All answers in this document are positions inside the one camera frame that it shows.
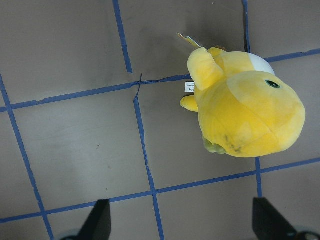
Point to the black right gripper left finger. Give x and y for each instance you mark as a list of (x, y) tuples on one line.
[(98, 225)]

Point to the yellow plush dinosaur toy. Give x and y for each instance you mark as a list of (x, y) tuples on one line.
[(244, 110)]

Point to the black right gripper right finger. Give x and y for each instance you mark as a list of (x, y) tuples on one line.
[(269, 224)]

